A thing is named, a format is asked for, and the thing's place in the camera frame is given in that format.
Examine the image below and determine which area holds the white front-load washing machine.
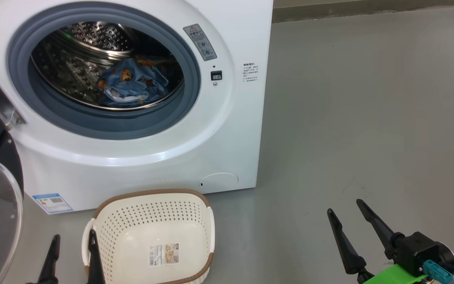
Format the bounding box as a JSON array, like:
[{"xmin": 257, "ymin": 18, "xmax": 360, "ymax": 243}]
[{"xmin": 0, "ymin": 0, "xmax": 274, "ymax": 215}]

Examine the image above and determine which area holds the stainless steel washing machine drum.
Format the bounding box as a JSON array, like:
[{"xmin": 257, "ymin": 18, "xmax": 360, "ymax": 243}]
[{"xmin": 30, "ymin": 22, "xmax": 184, "ymax": 111}]

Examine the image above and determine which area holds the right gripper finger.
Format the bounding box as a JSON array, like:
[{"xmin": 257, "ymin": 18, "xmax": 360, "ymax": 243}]
[
  {"xmin": 356, "ymin": 199, "xmax": 405, "ymax": 260},
  {"xmin": 327, "ymin": 208, "xmax": 367, "ymax": 276}
]

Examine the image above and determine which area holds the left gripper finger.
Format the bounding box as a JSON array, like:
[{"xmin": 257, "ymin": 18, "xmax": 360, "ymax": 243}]
[
  {"xmin": 37, "ymin": 234, "xmax": 61, "ymax": 284},
  {"xmin": 87, "ymin": 229, "xmax": 106, "ymax": 284}
]

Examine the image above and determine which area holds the teal right cable connector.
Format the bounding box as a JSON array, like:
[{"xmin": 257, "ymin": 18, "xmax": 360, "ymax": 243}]
[{"xmin": 422, "ymin": 259, "xmax": 453, "ymax": 282}]

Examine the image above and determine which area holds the paper basket label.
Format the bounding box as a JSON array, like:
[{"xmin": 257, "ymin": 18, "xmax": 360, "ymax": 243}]
[{"xmin": 149, "ymin": 243, "xmax": 180, "ymax": 266}]

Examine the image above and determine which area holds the blue energy label sticker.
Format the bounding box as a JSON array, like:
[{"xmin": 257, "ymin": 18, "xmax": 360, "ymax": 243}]
[{"xmin": 32, "ymin": 193, "xmax": 74, "ymax": 215}]

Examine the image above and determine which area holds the blue printed garment white lining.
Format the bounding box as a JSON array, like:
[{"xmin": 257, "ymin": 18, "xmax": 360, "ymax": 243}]
[{"xmin": 97, "ymin": 59, "xmax": 169, "ymax": 107}]

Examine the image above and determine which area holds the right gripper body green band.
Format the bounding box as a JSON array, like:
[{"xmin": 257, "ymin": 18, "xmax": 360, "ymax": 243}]
[{"xmin": 355, "ymin": 263, "xmax": 429, "ymax": 284}]

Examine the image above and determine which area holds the round white filter cover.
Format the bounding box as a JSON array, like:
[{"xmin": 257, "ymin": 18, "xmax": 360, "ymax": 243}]
[{"xmin": 199, "ymin": 172, "xmax": 239, "ymax": 194}]

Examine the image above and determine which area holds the grey warning sticker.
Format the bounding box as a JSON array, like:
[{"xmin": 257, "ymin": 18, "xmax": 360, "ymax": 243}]
[{"xmin": 183, "ymin": 24, "xmax": 218, "ymax": 62}]

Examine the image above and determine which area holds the white perforated basket brown rim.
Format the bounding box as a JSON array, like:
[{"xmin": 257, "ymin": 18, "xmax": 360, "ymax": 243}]
[{"xmin": 82, "ymin": 189, "xmax": 215, "ymax": 284}]

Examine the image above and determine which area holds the grey rubber door gasket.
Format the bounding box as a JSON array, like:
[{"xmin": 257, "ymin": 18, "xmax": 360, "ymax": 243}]
[{"xmin": 6, "ymin": 5, "xmax": 201, "ymax": 140}]

